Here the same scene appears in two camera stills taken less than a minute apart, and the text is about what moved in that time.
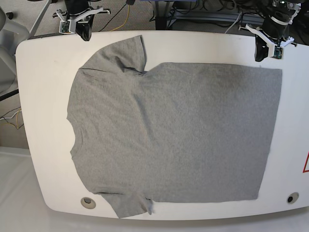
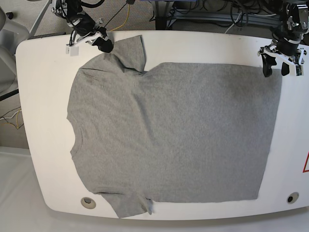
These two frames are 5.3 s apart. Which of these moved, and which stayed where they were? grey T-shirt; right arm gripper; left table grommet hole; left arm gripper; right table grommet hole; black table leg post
Moved: left arm gripper; right arm gripper
Stayed: grey T-shirt; right table grommet hole; black table leg post; left table grommet hole
